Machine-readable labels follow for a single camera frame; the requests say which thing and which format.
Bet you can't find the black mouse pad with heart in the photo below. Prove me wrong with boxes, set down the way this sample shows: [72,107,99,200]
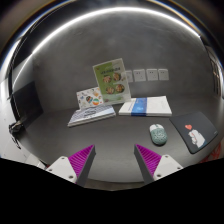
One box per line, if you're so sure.
[170,111,218,154]

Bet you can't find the green white computer mouse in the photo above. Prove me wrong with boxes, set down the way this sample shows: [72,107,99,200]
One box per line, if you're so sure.
[149,124,168,146]

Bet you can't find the white wall socket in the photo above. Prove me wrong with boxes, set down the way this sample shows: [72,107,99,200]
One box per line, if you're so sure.
[133,69,146,82]
[146,69,158,81]
[158,69,169,81]
[126,70,133,83]

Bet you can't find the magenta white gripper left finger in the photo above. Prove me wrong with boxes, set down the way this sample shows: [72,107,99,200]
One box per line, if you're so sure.
[47,145,96,187]

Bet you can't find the black monitor panel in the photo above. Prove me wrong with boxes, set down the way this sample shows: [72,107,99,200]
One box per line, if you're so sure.
[11,82,43,128]

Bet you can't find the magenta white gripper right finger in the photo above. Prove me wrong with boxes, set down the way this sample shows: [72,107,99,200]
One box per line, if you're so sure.
[134,144,182,184]

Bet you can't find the white book with blue stripe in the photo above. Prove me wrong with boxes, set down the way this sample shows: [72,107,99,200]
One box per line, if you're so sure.
[119,96,172,116]

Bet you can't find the white colourful patterned card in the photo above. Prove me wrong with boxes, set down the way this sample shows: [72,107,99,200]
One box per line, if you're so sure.
[76,87,103,109]

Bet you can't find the grey striped book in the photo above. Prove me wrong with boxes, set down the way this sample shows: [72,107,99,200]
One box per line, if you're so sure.
[68,106,116,127]

